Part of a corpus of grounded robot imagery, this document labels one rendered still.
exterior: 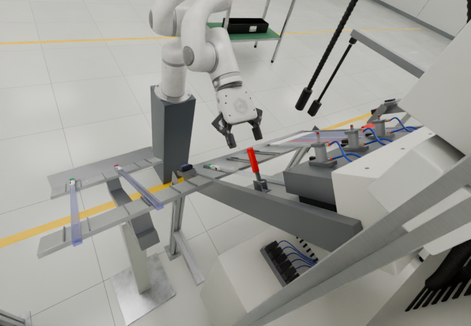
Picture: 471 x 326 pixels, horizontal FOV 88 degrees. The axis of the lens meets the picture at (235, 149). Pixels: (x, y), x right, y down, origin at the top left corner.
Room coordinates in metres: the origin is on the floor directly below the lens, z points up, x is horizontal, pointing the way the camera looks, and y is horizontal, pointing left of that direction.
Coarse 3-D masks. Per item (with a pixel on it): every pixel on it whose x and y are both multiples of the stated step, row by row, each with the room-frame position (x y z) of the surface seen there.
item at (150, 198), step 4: (120, 172) 0.42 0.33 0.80; (124, 172) 0.41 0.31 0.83; (124, 176) 0.38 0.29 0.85; (128, 176) 0.38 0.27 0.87; (128, 180) 0.35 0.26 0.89; (132, 180) 0.35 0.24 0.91; (132, 184) 0.32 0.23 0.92; (136, 184) 0.32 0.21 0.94; (140, 184) 0.32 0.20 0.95; (136, 188) 0.30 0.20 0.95; (140, 188) 0.30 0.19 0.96; (144, 188) 0.30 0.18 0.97; (140, 192) 0.28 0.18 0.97; (144, 192) 0.28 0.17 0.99; (148, 192) 0.28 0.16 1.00; (144, 196) 0.26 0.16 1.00; (148, 196) 0.26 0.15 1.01; (152, 196) 0.26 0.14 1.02; (148, 200) 0.25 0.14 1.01; (152, 200) 0.24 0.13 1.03; (156, 200) 0.24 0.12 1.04; (152, 204) 0.23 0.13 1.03; (156, 204) 0.23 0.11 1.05; (160, 204) 0.23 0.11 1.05; (156, 208) 0.22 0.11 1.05; (160, 208) 0.22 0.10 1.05
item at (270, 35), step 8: (264, 8) 3.59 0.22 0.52; (264, 16) 3.58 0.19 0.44; (288, 16) 3.28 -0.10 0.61; (208, 24) 2.96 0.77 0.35; (216, 24) 3.03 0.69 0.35; (224, 24) 2.67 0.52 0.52; (272, 32) 3.35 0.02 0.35; (232, 40) 2.75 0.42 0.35; (240, 40) 2.83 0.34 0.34; (248, 40) 2.91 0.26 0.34; (256, 40) 2.99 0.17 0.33; (264, 40) 3.09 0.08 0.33; (272, 40) 3.18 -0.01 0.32; (280, 40) 3.28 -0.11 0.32
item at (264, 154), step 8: (256, 152) 0.75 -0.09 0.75; (264, 152) 0.73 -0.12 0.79; (272, 152) 0.71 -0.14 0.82; (280, 152) 0.70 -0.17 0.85; (288, 152) 0.71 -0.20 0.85; (232, 160) 0.66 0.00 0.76; (240, 160) 0.66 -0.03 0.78; (248, 160) 0.64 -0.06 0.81; (264, 160) 0.63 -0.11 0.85; (208, 168) 0.58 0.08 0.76; (240, 168) 0.55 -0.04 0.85; (208, 176) 0.50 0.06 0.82; (216, 176) 0.49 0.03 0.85; (224, 176) 0.50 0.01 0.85
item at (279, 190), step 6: (288, 168) 0.50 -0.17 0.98; (276, 174) 0.46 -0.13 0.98; (282, 174) 0.46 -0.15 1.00; (246, 186) 0.39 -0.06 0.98; (252, 186) 0.38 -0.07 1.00; (270, 186) 0.38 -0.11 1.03; (276, 186) 0.37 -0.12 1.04; (282, 186) 0.37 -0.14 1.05; (270, 192) 0.35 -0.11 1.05; (276, 192) 0.34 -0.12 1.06; (282, 192) 0.34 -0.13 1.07; (288, 198) 0.31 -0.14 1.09; (294, 198) 0.31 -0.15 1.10; (306, 204) 0.28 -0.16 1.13
